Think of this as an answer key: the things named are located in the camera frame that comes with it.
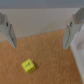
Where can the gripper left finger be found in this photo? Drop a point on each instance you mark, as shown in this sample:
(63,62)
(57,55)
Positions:
(10,33)

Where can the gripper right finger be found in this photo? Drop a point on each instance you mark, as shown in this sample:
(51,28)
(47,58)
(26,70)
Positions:
(69,33)

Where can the yellow block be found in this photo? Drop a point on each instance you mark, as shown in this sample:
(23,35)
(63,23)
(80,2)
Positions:
(28,66)

